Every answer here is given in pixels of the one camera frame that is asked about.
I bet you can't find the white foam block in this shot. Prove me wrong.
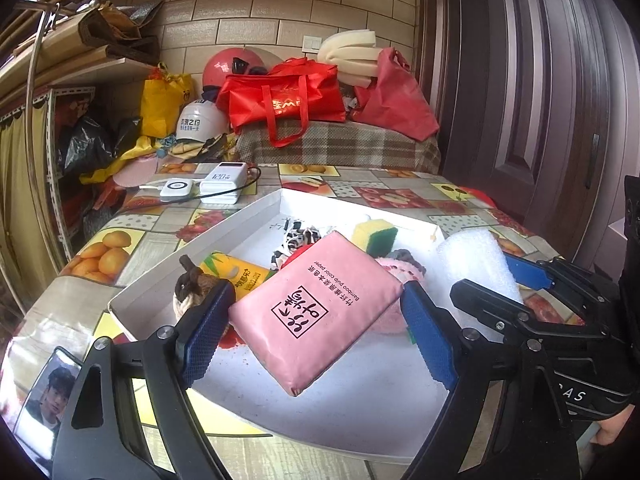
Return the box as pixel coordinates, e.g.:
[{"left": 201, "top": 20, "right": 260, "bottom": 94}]
[{"left": 435, "top": 229, "right": 523, "bottom": 304}]

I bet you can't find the pink plush toy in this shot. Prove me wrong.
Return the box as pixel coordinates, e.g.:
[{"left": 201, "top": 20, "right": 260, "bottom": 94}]
[{"left": 366, "top": 253, "right": 429, "bottom": 336}]

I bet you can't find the yellow green sponge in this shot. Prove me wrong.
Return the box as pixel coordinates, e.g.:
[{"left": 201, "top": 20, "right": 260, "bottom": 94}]
[{"left": 352, "top": 219, "right": 398, "bottom": 258}]

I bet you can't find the braided brown rope toy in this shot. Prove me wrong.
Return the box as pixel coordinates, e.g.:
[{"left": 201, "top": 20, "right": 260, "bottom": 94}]
[{"left": 172, "top": 255, "right": 235, "bottom": 335}]

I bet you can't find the pink tissue pack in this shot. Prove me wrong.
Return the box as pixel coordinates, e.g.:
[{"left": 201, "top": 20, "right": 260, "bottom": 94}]
[{"left": 229, "top": 232, "right": 402, "bottom": 396}]

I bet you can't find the red plush apple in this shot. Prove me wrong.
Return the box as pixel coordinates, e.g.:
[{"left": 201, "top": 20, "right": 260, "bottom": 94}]
[{"left": 280, "top": 244, "right": 312, "bottom": 269}]

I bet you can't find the person right hand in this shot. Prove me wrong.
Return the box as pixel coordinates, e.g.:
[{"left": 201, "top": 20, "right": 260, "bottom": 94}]
[{"left": 590, "top": 404, "right": 639, "bottom": 446}]

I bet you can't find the smartphone with photo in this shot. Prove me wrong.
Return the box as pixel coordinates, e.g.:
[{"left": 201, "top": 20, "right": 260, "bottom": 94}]
[{"left": 13, "top": 347, "right": 81, "bottom": 469}]

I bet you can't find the flat red gift bag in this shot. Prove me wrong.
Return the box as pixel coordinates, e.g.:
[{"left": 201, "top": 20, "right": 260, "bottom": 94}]
[{"left": 458, "top": 186, "right": 497, "bottom": 208}]

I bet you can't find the white shallow tray box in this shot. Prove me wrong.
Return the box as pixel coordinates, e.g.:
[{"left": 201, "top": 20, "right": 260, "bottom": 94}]
[{"left": 106, "top": 187, "right": 467, "bottom": 463}]

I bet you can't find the dark wooden door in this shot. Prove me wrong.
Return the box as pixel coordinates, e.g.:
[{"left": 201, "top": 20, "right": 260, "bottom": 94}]
[{"left": 421, "top": 0, "right": 639, "bottom": 273}]

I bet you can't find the fruit pattern tablecloth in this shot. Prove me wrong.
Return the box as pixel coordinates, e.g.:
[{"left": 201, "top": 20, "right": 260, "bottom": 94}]
[{"left": 1, "top": 165, "right": 557, "bottom": 479}]

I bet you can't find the dark red fabric bag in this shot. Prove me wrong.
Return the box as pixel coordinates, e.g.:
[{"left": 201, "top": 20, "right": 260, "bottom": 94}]
[{"left": 350, "top": 48, "right": 439, "bottom": 142}]

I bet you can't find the plaid blanket covered bench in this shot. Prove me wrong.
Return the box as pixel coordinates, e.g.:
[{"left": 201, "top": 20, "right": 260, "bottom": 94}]
[{"left": 228, "top": 122, "right": 440, "bottom": 174}]

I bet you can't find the white power bank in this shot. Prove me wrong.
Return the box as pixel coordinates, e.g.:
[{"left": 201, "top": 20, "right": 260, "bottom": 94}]
[{"left": 198, "top": 162, "right": 248, "bottom": 205}]

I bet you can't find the black plastic bag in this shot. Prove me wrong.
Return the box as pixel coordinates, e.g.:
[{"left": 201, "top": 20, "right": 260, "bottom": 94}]
[{"left": 56, "top": 115, "right": 142, "bottom": 177}]

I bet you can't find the cream foam roll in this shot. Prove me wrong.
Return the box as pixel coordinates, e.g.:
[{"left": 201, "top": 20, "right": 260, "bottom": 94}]
[{"left": 317, "top": 29, "right": 381, "bottom": 88}]

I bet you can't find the glossy red tote bag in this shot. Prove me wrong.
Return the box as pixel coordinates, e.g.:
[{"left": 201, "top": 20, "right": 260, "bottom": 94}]
[{"left": 216, "top": 58, "right": 346, "bottom": 148}]

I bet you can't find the white safety helmet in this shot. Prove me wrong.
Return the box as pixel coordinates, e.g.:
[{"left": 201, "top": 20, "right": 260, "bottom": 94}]
[{"left": 176, "top": 100, "right": 229, "bottom": 142}]

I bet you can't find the yellow shopping bag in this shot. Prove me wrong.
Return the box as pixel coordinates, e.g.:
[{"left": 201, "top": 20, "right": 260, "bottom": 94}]
[{"left": 140, "top": 63, "right": 196, "bottom": 139}]

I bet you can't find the pink red helmet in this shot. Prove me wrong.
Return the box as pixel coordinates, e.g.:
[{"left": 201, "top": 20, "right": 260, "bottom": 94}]
[{"left": 202, "top": 48, "right": 266, "bottom": 89}]

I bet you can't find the black camera module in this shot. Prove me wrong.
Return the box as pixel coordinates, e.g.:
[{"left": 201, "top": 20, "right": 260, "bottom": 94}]
[{"left": 623, "top": 176, "right": 640, "bottom": 281}]

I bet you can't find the white round wireless charger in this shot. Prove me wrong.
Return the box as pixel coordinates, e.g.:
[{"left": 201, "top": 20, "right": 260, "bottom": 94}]
[{"left": 140, "top": 178, "right": 194, "bottom": 203}]

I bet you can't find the black cable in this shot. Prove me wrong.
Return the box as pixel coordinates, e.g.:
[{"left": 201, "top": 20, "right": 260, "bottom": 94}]
[{"left": 121, "top": 164, "right": 263, "bottom": 214}]

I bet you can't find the wall light switch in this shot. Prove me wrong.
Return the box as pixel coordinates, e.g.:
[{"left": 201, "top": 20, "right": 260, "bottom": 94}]
[{"left": 302, "top": 35, "right": 323, "bottom": 54}]

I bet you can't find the wooden wall shelf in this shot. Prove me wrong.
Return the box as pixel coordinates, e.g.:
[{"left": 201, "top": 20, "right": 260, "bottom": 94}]
[{"left": 0, "top": 0, "right": 166, "bottom": 111}]

